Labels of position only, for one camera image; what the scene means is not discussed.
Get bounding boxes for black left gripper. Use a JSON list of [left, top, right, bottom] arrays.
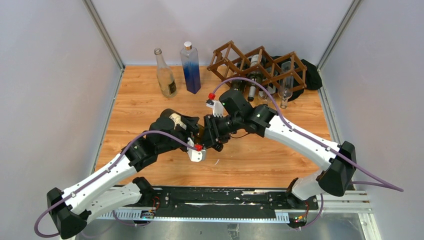
[[157, 116, 199, 154]]

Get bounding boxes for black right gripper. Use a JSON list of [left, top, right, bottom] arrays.
[[199, 114, 242, 150]]

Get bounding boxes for clear round glass bottle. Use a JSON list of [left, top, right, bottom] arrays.
[[154, 48, 177, 98]]

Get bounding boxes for blue square glass bottle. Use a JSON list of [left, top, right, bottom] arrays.
[[180, 41, 201, 94]]

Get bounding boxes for dark bottle white label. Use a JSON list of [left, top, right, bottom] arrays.
[[160, 108, 200, 137]]

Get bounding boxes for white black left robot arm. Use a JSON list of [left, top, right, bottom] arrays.
[[46, 109, 204, 239]]

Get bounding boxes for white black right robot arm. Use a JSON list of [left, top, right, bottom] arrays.
[[200, 89, 356, 209]]

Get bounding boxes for dark bottle lower rack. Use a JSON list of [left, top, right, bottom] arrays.
[[230, 79, 247, 94]]

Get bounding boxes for small clear bottle in rack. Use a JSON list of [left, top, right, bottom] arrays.
[[258, 73, 277, 104]]

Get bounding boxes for clear glass bottle in rack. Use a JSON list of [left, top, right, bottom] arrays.
[[278, 74, 295, 109]]

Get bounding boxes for dark bottle barcode label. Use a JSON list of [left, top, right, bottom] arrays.
[[246, 54, 264, 102]]

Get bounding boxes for brown wooden wine rack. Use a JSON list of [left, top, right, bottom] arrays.
[[207, 40, 307, 92]]

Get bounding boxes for black cloth behind rack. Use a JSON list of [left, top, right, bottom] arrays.
[[270, 55, 323, 102]]

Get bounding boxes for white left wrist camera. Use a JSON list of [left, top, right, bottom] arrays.
[[187, 138, 207, 163]]

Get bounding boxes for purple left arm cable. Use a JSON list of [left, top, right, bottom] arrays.
[[34, 130, 204, 239]]

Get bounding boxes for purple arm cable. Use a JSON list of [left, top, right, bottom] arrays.
[[34, 130, 204, 239], [207, 76, 405, 193]]

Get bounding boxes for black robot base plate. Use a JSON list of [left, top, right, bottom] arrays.
[[100, 186, 320, 224]]

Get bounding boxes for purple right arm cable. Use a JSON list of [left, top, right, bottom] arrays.
[[207, 76, 405, 193]]

